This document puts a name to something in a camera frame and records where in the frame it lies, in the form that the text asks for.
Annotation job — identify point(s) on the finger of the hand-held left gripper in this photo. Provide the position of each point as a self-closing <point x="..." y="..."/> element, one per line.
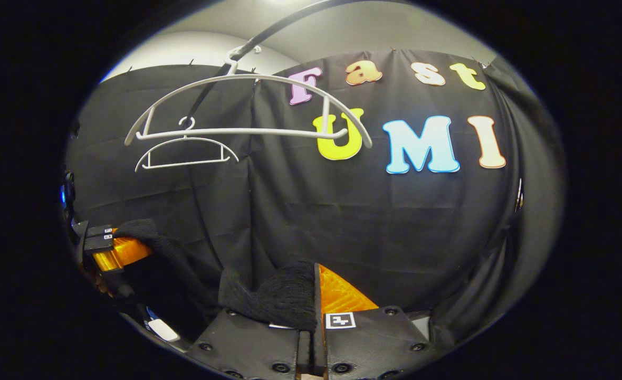
<point x="121" y="253"/>

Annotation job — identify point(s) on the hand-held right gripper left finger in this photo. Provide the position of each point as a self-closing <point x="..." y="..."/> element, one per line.
<point x="252" y="348"/>

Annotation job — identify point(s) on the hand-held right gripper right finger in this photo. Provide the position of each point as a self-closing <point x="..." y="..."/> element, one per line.
<point x="318" y="327"/>

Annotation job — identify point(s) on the black knit jacket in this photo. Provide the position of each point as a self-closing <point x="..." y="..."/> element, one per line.
<point x="284" y="295"/>

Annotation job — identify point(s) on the white plastic clothes hanger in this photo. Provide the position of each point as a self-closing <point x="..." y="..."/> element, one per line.
<point x="237" y="132"/>
<point x="184" y="164"/>

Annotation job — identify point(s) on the black metal clothes rack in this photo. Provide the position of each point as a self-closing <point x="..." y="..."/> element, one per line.
<point x="276" y="29"/>

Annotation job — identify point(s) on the white paper hang tag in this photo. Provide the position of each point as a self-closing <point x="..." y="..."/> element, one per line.
<point x="162" y="330"/>

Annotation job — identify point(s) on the black backdrop cloth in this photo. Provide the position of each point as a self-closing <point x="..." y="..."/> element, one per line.
<point x="395" y="237"/>

